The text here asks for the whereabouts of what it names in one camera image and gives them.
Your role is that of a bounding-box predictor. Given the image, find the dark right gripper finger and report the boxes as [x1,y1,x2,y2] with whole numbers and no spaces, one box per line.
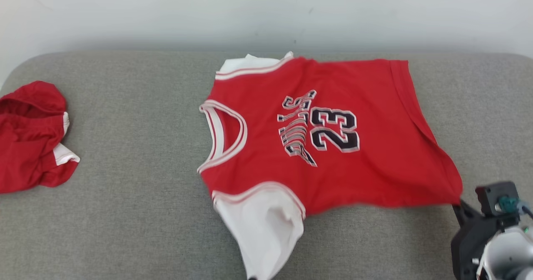
[452,200,483,226]

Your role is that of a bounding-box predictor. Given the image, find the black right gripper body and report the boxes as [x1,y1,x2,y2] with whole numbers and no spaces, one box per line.
[451,213,506,280]

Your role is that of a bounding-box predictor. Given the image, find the red Bulls 23 jersey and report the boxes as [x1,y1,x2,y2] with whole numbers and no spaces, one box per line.
[198,52,463,280]

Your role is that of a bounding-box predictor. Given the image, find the red shorts white waistband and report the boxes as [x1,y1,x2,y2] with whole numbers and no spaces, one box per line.
[0,81,80,194]

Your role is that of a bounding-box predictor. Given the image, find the teal plug camera cable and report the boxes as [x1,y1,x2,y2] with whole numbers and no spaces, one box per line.
[498,196,533,220]

